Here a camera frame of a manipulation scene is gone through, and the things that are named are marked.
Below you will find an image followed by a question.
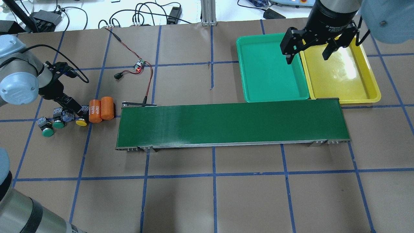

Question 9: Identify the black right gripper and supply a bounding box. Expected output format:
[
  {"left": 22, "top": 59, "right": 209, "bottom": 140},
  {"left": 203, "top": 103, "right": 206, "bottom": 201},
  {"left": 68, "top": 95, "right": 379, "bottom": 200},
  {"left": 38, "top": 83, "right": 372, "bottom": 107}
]
[{"left": 280, "top": 0, "right": 358, "bottom": 65}]

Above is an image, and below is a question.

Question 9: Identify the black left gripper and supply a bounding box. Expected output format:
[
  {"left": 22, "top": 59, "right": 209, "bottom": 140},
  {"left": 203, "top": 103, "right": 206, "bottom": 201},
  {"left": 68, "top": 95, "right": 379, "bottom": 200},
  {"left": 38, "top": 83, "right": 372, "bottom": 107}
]
[{"left": 39, "top": 61, "right": 82, "bottom": 116}]

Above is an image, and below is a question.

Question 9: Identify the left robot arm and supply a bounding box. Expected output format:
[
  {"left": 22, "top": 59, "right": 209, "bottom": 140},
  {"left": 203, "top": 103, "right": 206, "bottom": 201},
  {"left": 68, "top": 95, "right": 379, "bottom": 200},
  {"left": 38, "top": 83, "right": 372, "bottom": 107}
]
[{"left": 0, "top": 35, "right": 89, "bottom": 233}]

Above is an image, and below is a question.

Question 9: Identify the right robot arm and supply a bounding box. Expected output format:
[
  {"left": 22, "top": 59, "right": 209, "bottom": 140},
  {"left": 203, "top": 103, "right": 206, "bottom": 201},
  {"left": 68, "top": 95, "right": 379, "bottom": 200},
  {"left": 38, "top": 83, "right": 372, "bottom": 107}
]
[{"left": 280, "top": 0, "right": 414, "bottom": 64}]

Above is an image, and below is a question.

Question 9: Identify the green push button inner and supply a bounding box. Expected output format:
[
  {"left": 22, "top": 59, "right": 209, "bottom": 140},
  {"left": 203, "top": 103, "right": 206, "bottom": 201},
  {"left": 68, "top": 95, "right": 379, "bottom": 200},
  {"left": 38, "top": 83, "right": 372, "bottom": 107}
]
[{"left": 52, "top": 116, "right": 71, "bottom": 128}]

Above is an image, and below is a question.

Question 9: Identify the green push button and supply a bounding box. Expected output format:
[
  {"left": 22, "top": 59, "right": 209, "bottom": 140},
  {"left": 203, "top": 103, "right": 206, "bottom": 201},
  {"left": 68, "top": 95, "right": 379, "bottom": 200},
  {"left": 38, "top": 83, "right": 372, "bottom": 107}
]
[
  {"left": 36, "top": 117, "right": 54, "bottom": 137},
  {"left": 52, "top": 116, "right": 71, "bottom": 128}
]

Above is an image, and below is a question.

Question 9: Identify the orange cylinder with 4680 print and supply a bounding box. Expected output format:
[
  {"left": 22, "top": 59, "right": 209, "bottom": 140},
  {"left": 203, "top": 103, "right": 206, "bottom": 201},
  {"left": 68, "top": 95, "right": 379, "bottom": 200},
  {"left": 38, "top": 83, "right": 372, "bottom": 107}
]
[{"left": 89, "top": 99, "right": 102, "bottom": 123}]

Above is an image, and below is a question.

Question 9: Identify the green push button outer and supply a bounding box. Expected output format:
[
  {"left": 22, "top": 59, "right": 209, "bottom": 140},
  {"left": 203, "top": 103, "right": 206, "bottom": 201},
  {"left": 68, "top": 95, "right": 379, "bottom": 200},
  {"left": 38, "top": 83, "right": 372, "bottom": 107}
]
[{"left": 36, "top": 117, "right": 54, "bottom": 137}]

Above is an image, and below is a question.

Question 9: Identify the plain orange cylinder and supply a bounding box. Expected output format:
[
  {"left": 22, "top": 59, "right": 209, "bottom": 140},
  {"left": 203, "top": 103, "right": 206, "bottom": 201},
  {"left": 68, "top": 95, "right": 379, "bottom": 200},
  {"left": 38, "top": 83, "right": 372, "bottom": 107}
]
[{"left": 101, "top": 97, "right": 115, "bottom": 120}]

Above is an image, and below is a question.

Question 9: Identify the yellow plastic tray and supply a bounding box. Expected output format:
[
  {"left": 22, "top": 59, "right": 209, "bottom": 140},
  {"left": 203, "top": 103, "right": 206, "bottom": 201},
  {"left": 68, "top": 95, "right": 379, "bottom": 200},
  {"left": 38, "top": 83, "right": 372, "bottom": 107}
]
[{"left": 299, "top": 39, "right": 382, "bottom": 104}]

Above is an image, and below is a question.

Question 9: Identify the green plastic tray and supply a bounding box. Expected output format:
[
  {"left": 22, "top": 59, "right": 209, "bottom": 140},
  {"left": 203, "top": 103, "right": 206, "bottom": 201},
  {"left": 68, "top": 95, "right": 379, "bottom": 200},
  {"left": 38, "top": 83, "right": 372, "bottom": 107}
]
[{"left": 236, "top": 33, "right": 310, "bottom": 102}]

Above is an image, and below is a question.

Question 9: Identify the green conveyor belt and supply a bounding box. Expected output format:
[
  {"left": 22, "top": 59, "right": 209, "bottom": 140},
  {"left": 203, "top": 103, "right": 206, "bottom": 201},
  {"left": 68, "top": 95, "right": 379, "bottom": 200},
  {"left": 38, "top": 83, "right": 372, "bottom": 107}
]
[{"left": 115, "top": 98, "right": 351, "bottom": 150}]

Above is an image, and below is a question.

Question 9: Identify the black box on floor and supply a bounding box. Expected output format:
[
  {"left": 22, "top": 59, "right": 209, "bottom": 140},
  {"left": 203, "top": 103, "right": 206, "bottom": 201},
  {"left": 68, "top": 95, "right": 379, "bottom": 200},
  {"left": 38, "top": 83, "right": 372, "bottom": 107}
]
[{"left": 30, "top": 9, "right": 62, "bottom": 32}]

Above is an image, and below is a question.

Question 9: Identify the black power adapter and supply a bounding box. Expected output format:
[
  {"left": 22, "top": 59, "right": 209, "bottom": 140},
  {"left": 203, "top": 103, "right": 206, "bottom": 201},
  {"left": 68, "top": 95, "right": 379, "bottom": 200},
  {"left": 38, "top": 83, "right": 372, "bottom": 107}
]
[{"left": 167, "top": 6, "right": 182, "bottom": 25}]

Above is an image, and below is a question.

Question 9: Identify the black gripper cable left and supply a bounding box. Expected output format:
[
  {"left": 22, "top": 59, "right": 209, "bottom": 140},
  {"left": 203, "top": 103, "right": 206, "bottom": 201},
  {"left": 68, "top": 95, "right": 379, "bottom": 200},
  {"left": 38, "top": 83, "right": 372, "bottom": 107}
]
[{"left": 0, "top": 44, "right": 90, "bottom": 84}]

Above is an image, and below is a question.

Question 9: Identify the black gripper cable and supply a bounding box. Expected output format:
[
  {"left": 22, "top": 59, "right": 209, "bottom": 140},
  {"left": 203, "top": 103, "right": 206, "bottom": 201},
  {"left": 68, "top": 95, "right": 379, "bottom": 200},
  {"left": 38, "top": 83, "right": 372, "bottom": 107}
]
[
  {"left": 355, "top": 16, "right": 371, "bottom": 46},
  {"left": 0, "top": 44, "right": 90, "bottom": 84}
]

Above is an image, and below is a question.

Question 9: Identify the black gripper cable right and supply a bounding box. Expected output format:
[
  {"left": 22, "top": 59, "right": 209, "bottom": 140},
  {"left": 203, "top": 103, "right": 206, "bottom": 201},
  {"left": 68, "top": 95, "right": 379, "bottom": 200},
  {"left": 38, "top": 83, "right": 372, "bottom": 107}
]
[{"left": 355, "top": 16, "right": 371, "bottom": 46}]

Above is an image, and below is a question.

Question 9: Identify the black cable plug connector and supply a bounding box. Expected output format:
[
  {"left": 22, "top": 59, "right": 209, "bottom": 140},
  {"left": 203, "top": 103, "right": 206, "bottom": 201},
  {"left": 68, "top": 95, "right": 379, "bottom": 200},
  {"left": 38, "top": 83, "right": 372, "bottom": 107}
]
[{"left": 114, "top": 72, "right": 123, "bottom": 80}]

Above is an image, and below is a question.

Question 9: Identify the red black power cable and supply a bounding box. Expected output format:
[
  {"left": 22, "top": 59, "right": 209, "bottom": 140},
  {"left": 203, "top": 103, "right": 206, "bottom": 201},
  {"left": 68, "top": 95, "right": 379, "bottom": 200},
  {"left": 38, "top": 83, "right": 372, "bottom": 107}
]
[{"left": 104, "top": 27, "right": 154, "bottom": 105}]

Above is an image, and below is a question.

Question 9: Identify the aluminium frame post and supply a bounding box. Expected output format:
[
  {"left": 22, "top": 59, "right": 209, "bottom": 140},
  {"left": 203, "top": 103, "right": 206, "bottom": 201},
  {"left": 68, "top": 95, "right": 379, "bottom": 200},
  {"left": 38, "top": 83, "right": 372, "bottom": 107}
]
[{"left": 201, "top": 0, "right": 217, "bottom": 27}]

